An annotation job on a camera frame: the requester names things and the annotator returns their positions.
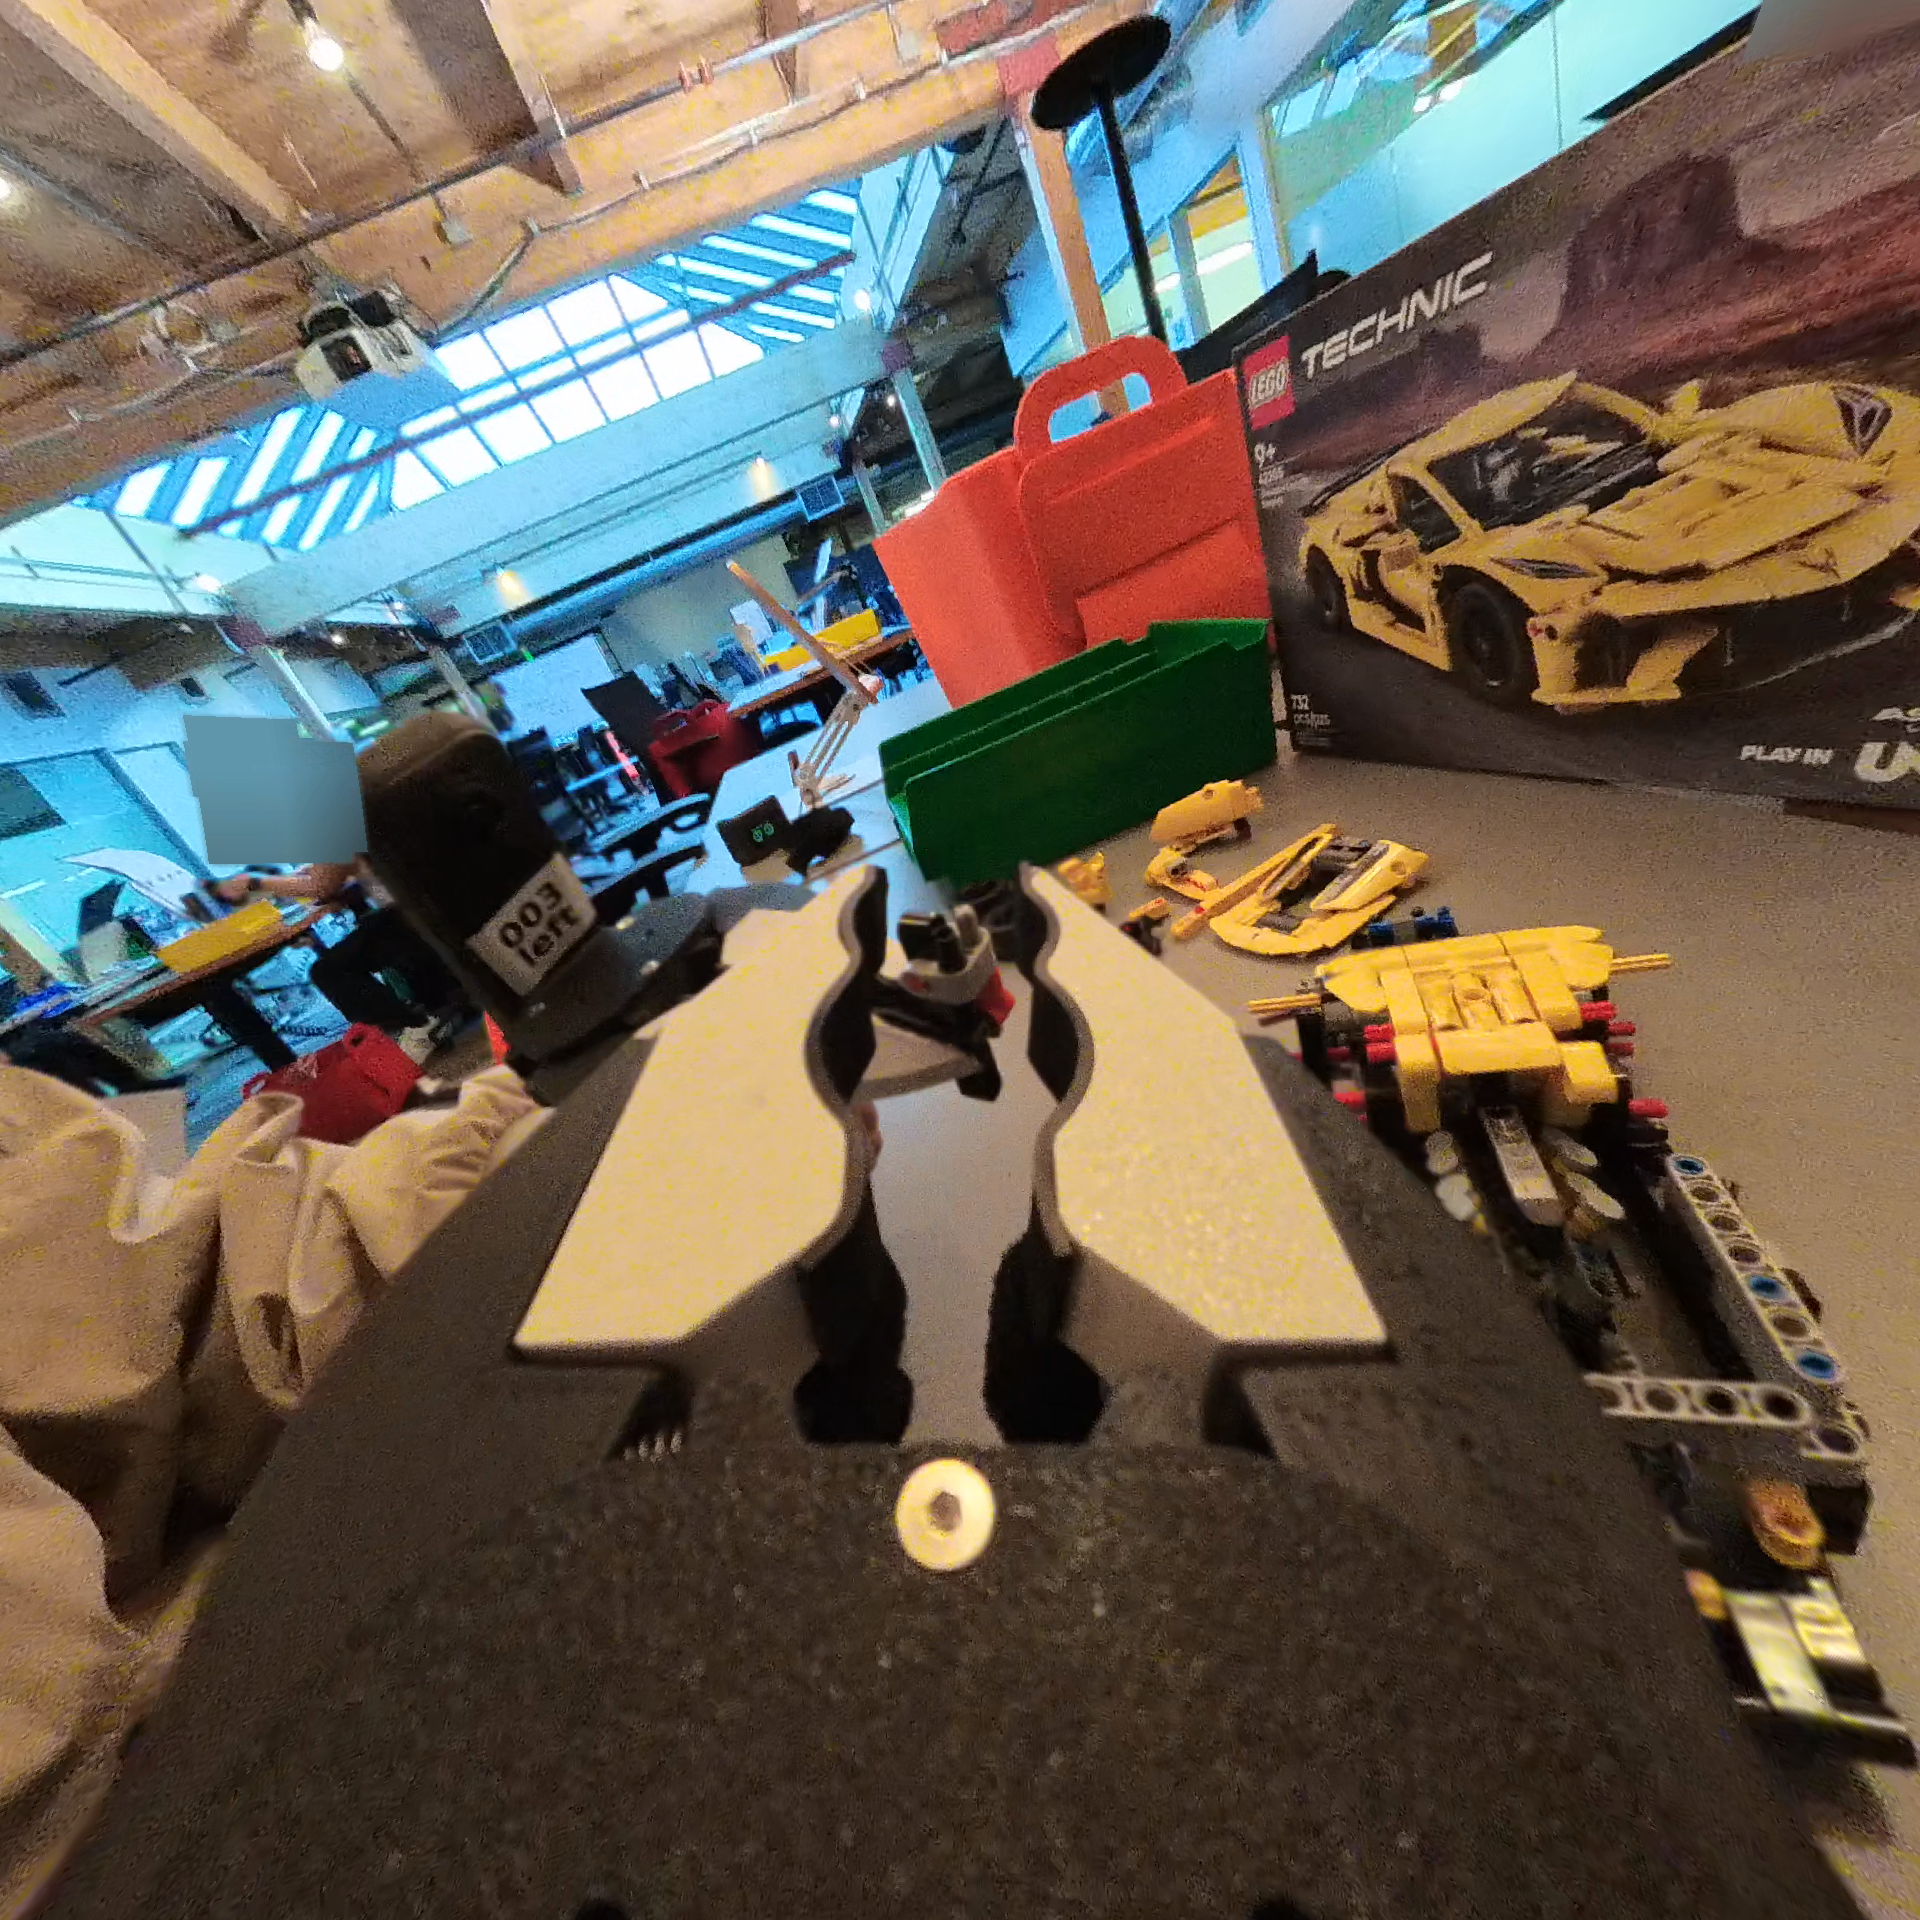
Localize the yellow black brick car chassis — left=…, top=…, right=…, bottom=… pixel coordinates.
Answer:
left=1246, top=907, right=1920, bottom=1765

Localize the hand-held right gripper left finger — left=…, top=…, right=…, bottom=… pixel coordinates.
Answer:
left=515, top=868, right=911, bottom=1368

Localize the dark printed car set box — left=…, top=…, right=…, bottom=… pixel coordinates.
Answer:
left=1230, top=16, right=1920, bottom=813

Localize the wooden desk lamp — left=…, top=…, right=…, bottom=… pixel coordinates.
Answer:
left=727, top=558, right=888, bottom=875

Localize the red plastic carry case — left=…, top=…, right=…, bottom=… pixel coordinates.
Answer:
left=873, top=338, right=1276, bottom=709

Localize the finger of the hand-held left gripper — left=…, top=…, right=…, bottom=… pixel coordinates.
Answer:
left=863, top=1011, right=1003, bottom=1103

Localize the green plastic bin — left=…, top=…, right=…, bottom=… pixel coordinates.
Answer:
left=877, top=620, right=1278, bottom=887

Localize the white ceiling unit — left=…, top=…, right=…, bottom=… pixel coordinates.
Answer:
left=295, top=294, right=431, bottom=403

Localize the large yellow car panel assembly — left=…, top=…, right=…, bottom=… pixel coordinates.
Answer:
left=1171, top=824, right=1434, bottom=957

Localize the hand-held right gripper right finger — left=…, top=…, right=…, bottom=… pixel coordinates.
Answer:
left=994, top=867, right=1390, bottom=1368

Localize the yellow plastic bin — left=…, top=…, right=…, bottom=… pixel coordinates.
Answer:
left=155, top=902, right=287, bottom=971

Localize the black pole round disc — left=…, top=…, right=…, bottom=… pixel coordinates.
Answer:
left=1030, top=16, right=1174, bottom=352

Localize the yellow curved fender panel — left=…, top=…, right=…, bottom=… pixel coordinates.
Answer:
left=1150, top=782, right=1267, bottom=844

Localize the grey desk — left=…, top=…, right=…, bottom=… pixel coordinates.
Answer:
left=704, top=659, right=1920, bottom=1920

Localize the black office chair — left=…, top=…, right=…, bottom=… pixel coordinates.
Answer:
left=585, top=673, right=712, bottom=902

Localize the person's beige jacket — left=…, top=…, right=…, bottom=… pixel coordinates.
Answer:
left=0, top=1051, right=301, bottom=1890

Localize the red bag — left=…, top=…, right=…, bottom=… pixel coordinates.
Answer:
left=246, top=1027, right=428, bottom=1142

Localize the small grey red brick assembly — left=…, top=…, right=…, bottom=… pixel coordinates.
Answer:
left=892, top=902, right=1030, bottom=1051

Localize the red office chair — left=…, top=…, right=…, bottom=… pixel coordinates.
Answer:
left=649, top=699, right=763, bottom=805

